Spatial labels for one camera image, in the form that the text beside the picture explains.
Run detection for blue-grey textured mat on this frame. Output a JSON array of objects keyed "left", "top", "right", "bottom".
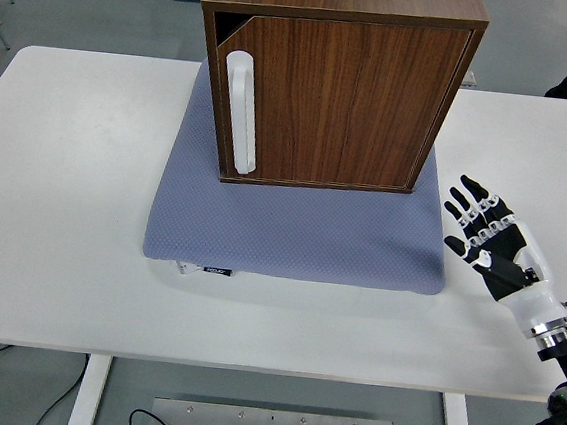
[{"left": 139, "top": 57, "right": 467, "bottom": 299}]

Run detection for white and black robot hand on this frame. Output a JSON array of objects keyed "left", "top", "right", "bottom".
[{"left": 431, "top": 172, "right": 567, "bottom": 344}]

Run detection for thin dark floor cable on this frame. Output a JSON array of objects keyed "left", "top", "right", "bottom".
[{"left": 33, "top": 349, "right": 91, "bottom": 425}]

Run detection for white plastic door handle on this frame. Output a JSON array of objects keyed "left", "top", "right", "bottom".
[{"left": 214, "top": 48, "right": 269, "bottom": 177}]

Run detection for brown wooden cabinet door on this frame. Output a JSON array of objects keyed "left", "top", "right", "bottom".
[{"left": 201, "top": 5, "right": 474, "bottom": 198}]

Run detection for black mat label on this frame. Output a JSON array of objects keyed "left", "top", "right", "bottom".
[{"left": 203, "top": 264, "right": 236, "bottom": 279}]

